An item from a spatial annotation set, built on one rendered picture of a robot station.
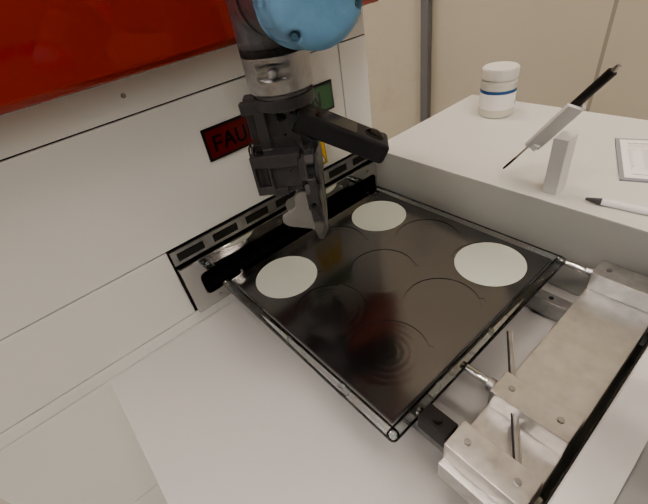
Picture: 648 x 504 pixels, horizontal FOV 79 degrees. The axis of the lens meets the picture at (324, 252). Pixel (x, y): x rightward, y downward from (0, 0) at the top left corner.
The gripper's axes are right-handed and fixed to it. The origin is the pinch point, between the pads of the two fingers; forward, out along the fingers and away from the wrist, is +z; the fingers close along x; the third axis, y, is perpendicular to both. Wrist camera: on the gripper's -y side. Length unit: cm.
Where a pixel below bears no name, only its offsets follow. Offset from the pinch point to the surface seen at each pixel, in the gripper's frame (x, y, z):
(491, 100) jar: -36.6, -33.1, -2.4
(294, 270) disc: -0.6, 6.3, 7.8
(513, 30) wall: -164, -80, 13
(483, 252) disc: -1.1, -23.2, 7.8
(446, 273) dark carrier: 3.0, -16.9, 7.8
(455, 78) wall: -178, -58, 35
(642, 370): 24.4, -29.8, 1.8
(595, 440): 30.6, -23.0, 1.7
